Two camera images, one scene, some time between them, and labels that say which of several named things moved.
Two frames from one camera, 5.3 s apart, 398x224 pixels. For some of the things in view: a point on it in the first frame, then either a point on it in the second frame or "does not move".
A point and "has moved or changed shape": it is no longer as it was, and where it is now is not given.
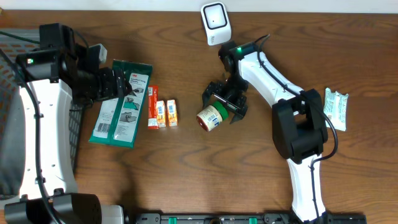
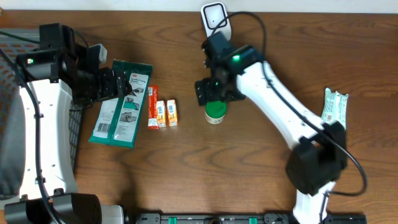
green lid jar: x=211 y=117 has moved or changed shape
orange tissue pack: x=171 y=112 does not move
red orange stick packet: x=153 y=98 does not move
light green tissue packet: x=335 y=107 does not move
